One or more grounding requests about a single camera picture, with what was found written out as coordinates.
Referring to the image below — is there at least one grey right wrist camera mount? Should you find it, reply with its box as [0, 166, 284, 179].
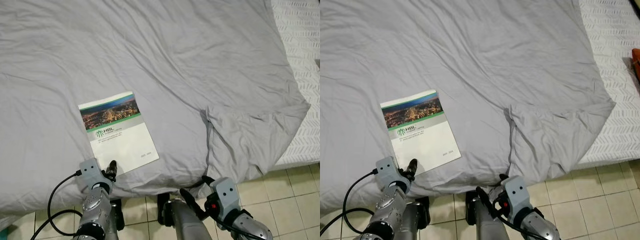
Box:
[501, 175, 531, 214]
[209, 177, 240, 214]

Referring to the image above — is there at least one grey robot right leg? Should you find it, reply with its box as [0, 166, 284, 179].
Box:
[170, 199, 214, 240]
[475, 200, 514, 240]

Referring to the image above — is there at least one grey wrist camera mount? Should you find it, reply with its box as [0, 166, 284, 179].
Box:
[501, 175, 531, 214]
[209, 177, 240, 214]
[375, 156, 401, 189]
[78, 158, 107, 192]

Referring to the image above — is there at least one orange pillow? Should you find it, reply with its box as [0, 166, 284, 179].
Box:
[631, 48, 640, 89]

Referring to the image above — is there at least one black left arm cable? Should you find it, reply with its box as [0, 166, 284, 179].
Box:
[30, 170, 83, 240]
[320, 169, 378, 238]

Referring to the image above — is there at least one grey blanket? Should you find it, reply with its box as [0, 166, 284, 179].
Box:
[0, 0, 312, 217]
[320, 0, 617, 212]

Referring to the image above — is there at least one black robot foot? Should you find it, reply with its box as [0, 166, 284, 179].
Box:
[157, 192, 175, 227]
[109, 199, 126, 232]
[464, 191, 480, 226]
[416, 196, 432, 230]

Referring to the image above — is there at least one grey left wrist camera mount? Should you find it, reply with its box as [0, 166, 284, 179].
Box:
[375, 156, 401, 189]
[78, 158, 107, 192]

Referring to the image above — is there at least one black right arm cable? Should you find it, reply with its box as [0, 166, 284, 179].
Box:
[197, 212, 251, 240]
[499, 214, 542, 240]

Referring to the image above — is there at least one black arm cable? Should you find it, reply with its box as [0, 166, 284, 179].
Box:
[320, 169, 378, 238]
[499, 214, 542, 240]
[30, 170, 83, 240]
[197, 212, 251, 240]

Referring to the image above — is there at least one white booklet with city photo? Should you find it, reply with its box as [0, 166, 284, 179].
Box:
[78, 91, 160, 176]
[380, 89, 462, 176]

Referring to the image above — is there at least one black robot left foot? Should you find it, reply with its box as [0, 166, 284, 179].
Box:
[416, 196, 432, 230]
[109, 199, 126, 232]

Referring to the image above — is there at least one black robot right foot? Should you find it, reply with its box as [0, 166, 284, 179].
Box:
[157, 192, 175, 227]
[464, 191, 480, 226]

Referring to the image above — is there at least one white quilted mattress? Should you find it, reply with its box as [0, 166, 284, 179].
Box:
[575, 0, 640, 169]
[270, 0, 321, 169]

